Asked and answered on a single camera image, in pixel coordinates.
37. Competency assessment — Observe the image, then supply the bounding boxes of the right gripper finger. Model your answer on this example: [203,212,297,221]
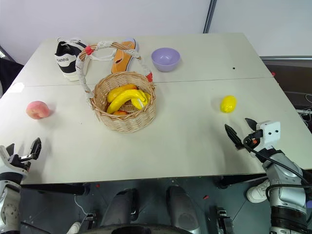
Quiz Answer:
[245,117,258,133]
[224,124,245,151]

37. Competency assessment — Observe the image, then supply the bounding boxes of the black object beside table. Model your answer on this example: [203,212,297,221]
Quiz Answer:
[0,44,24,98]

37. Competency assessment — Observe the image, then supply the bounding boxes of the orange mango fruit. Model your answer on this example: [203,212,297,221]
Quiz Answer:
[116,84,138,93]

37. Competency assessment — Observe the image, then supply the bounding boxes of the woven wicker basket with handle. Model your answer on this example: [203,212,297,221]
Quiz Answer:
[75,41,157,134]

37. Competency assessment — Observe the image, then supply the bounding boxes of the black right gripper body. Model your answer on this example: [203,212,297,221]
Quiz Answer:
[242,130,264,152]

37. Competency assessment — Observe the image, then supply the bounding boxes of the grey vertical post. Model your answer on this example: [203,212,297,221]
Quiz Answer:
[202,0,218,34]

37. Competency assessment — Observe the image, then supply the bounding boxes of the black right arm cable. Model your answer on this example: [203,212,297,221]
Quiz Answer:
[243,140,312,203]

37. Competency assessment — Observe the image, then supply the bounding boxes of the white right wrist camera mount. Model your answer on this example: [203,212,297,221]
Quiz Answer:
[255,120,281,147]

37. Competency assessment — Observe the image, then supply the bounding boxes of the black and white sneaker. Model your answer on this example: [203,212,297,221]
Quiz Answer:
[54,37,92,82]

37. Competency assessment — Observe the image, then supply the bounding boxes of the dark curved robot torso edge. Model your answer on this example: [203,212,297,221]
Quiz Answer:
[89,224,190,234]

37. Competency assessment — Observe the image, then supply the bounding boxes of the pink peach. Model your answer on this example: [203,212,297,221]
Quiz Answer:
[26,100,51,120]

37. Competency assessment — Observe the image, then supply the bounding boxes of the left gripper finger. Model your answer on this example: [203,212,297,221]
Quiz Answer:
[30,137,42,161]
[5,143,16,157]

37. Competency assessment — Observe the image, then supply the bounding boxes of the yellow banana bunch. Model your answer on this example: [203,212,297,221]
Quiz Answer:
[106,89,152,115]

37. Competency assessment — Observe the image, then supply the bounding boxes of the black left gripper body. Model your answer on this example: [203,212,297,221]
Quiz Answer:
[9,153,33,175]

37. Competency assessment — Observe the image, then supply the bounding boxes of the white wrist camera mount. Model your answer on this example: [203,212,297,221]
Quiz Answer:
[0,145,13,172]
[255,120,281,147]

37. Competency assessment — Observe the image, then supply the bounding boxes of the purple plastic bowl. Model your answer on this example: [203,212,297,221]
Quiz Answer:
[151,47,181,72]

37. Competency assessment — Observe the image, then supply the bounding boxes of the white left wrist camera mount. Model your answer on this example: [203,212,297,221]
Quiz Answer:
[0,145,13,172]

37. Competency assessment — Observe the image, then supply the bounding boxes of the orange canvas shoe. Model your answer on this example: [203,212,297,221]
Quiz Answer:
[111,38,140,75]

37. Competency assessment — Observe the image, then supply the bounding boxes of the white sneaker on floor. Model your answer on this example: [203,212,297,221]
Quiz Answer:
[246,179,272,203]

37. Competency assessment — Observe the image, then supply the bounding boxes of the yellow lemon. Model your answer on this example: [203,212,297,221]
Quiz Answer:
[220,95,237,114]

